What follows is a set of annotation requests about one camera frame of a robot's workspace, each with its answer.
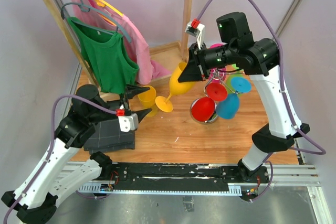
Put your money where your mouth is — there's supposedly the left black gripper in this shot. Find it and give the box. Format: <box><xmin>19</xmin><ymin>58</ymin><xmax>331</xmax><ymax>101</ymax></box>
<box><xmin>89</xmin><ymin>84</ymin><xmax>153</xmax><ymax>124</ymax></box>

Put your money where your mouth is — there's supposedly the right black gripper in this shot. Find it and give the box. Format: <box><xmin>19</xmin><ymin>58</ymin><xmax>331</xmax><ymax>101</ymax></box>
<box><xmin>178</xmin><ymin>40</ymin><xmax>237</xmax><ymax>82</ymax></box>

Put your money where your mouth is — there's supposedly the yellow wine glass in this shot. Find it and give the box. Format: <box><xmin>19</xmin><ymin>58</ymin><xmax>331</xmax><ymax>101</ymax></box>
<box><xmin>138</xmin><ymin>86</ymin><xmax>158</xmax><ymax>117</ymax></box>
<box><xmin>155</xmin><ymin>62</ymin><xmax>196</xmax><ymax>113</ymax></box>

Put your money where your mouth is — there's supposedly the red wine glass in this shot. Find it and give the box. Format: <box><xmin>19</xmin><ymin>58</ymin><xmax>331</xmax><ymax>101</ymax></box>
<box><xmin>190</xmin><ymin>82</ymin><xmax>227</xmax><ymax>124</ymax></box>

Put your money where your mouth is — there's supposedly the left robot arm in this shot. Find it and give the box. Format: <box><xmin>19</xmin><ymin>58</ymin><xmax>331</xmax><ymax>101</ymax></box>
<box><xmin>1</xmin><ymin>84</ymin><xmax>151</xmax><ymax>223</ymax></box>

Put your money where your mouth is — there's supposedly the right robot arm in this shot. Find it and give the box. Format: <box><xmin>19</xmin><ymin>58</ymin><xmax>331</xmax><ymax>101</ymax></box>
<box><xmin>178</xmin><ymin>12</ymin><xmax>310</xmax><ymax>182</ymax></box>

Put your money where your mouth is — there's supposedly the magenta wine glass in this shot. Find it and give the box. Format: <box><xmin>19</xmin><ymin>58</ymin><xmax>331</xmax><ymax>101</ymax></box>
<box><xmin>208</xmin><ymin>43</ymin><xmax>228</xmax><ymax>81</ymax></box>

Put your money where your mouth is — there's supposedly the chrome wine glass rack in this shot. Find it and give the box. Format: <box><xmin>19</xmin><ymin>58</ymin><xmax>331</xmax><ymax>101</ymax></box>
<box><xmin>190</xmin><ymin>66</ymin><xmax>251</xmax><ymax>124</ymax></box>

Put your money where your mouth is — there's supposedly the green wine glass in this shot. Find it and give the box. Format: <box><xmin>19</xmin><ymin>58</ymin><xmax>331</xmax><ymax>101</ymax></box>
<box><xmin>225</xmin><ymin>64</ymin><xmax>243</xmax><ymax>94</ymax></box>

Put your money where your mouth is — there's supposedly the blue wine glass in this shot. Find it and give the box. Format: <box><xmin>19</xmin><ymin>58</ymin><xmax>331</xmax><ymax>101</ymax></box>
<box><xmin>216</xmin><ymin>77</ymin><xmax>251</xmax><ymax>120</ymax></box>

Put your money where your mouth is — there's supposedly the dark grey folded cloth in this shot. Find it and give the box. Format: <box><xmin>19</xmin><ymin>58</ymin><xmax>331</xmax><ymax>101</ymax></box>
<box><xmin>83</xmin><ymin>120</ymin><xmax>135</xmax><ymax>154</ymax></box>

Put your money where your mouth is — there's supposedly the green tank top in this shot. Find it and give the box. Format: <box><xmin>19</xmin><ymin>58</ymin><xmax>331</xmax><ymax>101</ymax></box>
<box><xmin>67</xmin><ymin>17</ymin><xmax>139</xmax><ymax>94</ymax></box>

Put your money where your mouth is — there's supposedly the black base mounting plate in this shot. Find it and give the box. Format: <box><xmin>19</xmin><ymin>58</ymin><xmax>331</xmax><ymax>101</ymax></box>
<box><xmin>101</xmin><ymin>163</ymin><xmax>269</xmax><ymax>193</ymax></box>

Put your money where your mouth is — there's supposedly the yellow clothes hanger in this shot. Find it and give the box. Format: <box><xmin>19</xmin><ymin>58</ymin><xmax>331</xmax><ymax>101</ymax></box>
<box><xmin>86</xmin><ymin>0</ymin><xmax>124</xmax><ymax>27</ymax></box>

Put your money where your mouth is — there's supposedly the pink t-shirt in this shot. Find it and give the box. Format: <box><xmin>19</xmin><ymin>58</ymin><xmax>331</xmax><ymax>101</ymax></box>
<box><xmin>72</xmin><ymin>0</ymin><xmax>171</xmax><ymax>84</ymax></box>

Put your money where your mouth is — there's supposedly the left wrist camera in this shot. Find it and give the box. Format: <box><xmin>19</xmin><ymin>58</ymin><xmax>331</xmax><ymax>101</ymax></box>
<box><xmin>118</xmin><ymin>113</ymin><xmax>139</xmax><ymax>132</ymax></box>

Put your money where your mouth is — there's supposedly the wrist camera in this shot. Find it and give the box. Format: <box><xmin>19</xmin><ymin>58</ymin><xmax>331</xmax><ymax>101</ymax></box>
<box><xmin>185</xmin><ymin>19</ymin><xmax>205</xmax><ymax>50</ymax></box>
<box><xmin>118</xmin><ymin>113</ymin><xmax>139</xmax><ymax>132</ymax></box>

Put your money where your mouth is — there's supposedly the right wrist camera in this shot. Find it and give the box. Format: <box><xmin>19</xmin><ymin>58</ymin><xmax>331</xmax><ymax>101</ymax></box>
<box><xmin>185</xmin><ymin>19</ymin><xmax>205</xmax><ymax>50</ymax></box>

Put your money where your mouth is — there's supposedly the grey cable duct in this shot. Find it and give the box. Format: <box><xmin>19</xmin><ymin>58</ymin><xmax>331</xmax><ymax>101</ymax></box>
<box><xmin>77</xmin><ymin>183</ymin><xmax>244</xmax><ymax>196</ymax></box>

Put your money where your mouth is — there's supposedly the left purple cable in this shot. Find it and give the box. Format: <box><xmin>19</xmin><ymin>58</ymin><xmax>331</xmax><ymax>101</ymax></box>
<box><xmin>2</xmin><ymin>94</ymin><xmax>119</xmax><ymax>224</ymax></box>

